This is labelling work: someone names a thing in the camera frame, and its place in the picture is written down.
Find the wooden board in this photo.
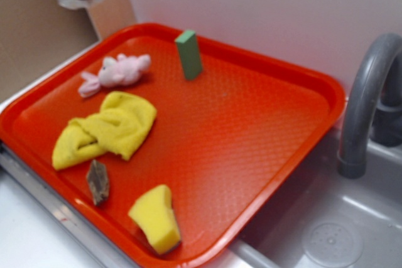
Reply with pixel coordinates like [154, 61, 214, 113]
[87, 0, 137, 40]

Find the pink plush toy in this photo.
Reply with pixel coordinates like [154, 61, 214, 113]
[78, 53, 151, 97]

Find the green rectangular block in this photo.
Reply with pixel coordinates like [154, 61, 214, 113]
[175, 29, 203, 80]

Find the yellow cloth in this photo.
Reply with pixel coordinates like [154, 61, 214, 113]
[52, 91, 157, 171]

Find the red plastic tray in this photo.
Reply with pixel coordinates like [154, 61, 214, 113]
[1, 24, 345, 267]

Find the brown wood piece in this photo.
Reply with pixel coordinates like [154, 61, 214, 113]
[86, 159, 110, 206]

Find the yellow sponge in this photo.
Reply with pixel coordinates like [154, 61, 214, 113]
[128, 185, 182, 255]

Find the grey faucet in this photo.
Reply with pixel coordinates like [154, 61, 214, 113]
[337, 33, 401, 179]

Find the grey sink basin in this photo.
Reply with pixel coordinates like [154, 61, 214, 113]
[232, 126, 402, 268]

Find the sink drain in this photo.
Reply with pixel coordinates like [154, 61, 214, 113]
[301, 220, 364, 267]

